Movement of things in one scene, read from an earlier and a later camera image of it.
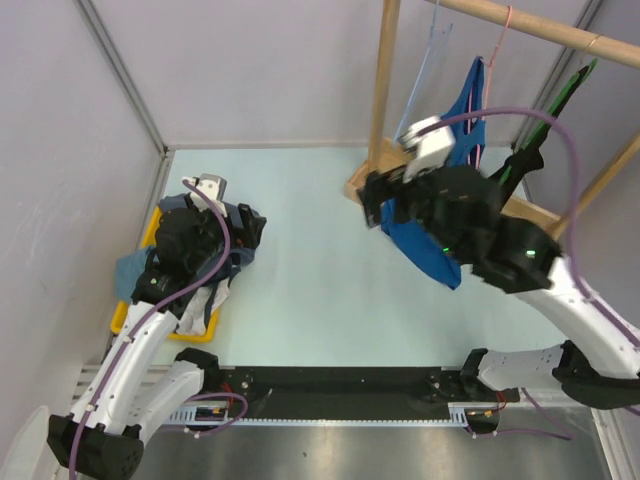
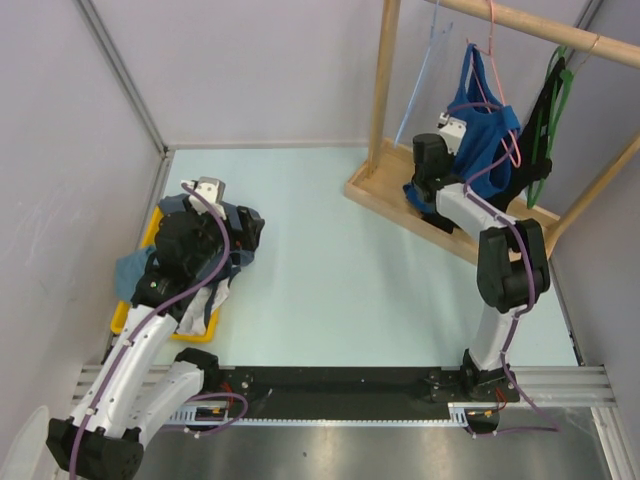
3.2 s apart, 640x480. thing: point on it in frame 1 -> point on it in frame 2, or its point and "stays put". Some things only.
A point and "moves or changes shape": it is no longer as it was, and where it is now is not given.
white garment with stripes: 204,300 stays put
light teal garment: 128,268 stays put
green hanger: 575,81 -> 556,111
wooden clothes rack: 390,154 stays put
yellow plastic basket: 123,309 stays put
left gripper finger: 251,231 stays put
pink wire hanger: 488,89 moves or changes shape
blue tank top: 466,140 -> 484,144
